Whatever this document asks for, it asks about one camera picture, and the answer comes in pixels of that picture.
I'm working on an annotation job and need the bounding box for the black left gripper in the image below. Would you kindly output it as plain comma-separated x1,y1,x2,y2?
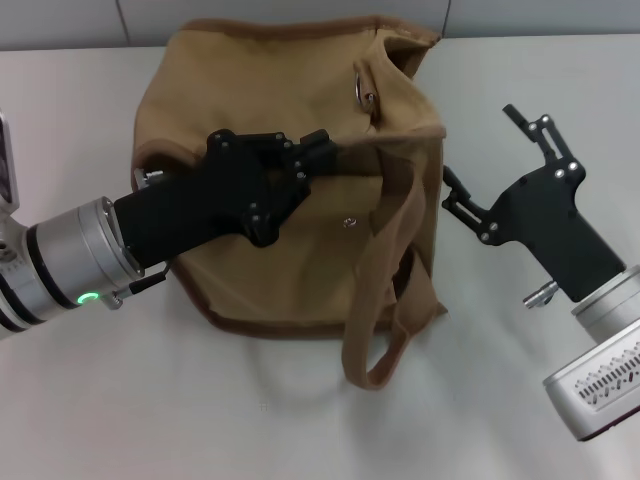
113,128,342,269

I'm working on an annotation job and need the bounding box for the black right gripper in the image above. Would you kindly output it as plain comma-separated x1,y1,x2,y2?
441,103,626,304

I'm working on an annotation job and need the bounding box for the khaki canvas food bag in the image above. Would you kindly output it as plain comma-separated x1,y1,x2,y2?
130,17,450,393

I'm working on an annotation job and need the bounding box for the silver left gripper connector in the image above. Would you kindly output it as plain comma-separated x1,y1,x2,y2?
132,167,167,192

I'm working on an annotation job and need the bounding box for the black left arm cable plug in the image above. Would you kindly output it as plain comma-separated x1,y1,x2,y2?
107,271,169,312

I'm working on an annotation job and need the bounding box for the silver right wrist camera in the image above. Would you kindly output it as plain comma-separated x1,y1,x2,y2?
543,339,640,443

